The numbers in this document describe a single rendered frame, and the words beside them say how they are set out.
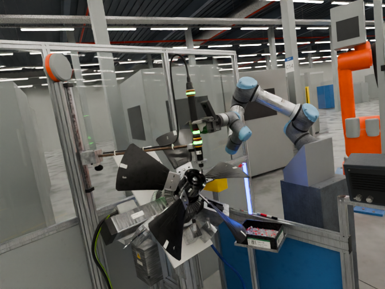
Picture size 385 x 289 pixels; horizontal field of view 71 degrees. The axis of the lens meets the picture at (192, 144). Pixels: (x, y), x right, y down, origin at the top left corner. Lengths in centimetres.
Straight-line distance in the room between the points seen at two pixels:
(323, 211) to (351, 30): 370
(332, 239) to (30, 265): 160
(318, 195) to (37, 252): 163
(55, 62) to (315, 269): 175
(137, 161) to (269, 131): 464
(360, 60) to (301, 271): 392
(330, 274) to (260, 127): 420
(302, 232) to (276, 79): 462
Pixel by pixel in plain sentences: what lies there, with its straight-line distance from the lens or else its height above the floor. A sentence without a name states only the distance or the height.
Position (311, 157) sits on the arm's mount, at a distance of 174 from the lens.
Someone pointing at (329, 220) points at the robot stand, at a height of 79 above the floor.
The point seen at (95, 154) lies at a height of 138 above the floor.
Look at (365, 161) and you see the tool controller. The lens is 131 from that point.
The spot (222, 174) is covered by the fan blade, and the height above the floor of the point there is 119.
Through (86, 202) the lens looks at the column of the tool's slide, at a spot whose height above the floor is 112.
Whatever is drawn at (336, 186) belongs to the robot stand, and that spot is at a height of 98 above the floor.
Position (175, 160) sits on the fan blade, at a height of 130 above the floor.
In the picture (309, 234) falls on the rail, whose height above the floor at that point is 83.
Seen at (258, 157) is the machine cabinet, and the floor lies 40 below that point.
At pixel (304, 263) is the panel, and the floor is 64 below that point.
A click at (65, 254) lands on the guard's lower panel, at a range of 190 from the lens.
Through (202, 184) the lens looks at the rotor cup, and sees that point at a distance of 130.
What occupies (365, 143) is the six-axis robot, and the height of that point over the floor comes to 62.
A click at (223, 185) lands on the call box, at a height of 101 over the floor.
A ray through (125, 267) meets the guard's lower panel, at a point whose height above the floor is 54.
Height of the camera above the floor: 155
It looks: 7 degrees down
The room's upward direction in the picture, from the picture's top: 9 degrees counter-clockwise
